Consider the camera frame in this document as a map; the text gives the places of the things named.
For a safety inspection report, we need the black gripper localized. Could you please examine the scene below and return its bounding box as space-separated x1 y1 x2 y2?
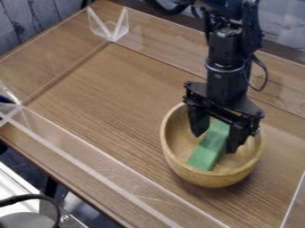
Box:
184 64 266 153

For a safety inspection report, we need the green rectangular block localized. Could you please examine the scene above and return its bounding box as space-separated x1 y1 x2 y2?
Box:
188 120 231 171

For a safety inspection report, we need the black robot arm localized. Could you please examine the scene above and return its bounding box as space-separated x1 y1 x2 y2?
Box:
184 0 266 153

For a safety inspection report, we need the brown wooden bowl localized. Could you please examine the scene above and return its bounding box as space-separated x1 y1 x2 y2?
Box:
160 102 266 188

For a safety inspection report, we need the clear acrylic front barrier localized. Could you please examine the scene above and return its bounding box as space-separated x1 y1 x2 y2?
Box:
0 85 231 228

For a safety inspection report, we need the black table leg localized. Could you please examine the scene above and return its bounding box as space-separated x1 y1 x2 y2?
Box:
45 177 60 198

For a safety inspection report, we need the clear acrylic corner bracket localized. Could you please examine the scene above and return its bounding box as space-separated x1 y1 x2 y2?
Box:
88 7 129 42

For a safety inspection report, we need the metal bracket with screw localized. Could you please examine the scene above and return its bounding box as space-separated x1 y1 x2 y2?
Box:
39 199 89 228

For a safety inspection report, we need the black cable loop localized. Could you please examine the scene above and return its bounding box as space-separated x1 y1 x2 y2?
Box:
0 193 62 228

